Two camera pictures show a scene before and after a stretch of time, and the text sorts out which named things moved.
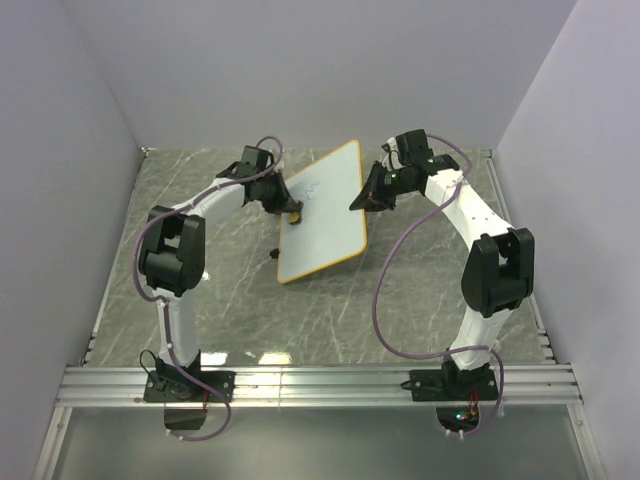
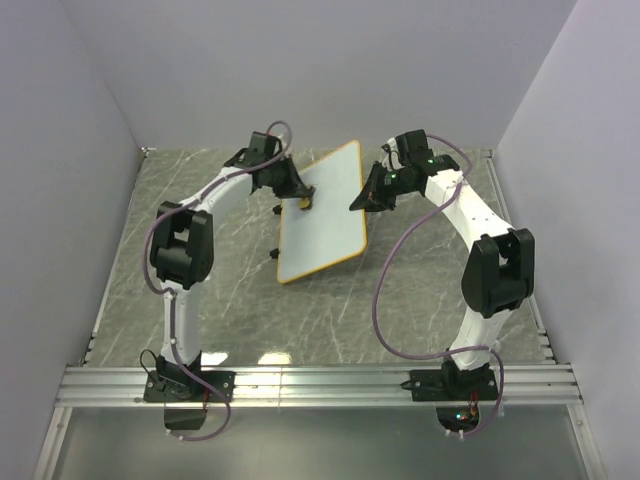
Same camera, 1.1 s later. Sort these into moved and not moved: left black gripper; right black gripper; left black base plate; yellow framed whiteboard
Moved: left black gripper
Not moved: yellow framed whiteboard; left black base plate; right black gripper
